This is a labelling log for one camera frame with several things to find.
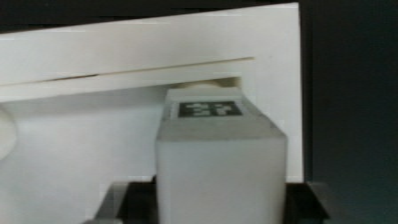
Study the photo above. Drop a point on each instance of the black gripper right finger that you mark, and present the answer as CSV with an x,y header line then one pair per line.
x,y
311,205

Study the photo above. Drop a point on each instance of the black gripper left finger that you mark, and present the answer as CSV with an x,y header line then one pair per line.
x,y
128,205

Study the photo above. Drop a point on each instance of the white table leg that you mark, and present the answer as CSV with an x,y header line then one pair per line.
x,y
7,133
220,160

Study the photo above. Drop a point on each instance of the white square table top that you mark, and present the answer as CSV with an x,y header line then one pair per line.
x,y
85,136

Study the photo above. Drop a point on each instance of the white L-shaped obstacle wall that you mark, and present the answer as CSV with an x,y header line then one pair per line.
x,y
62,54

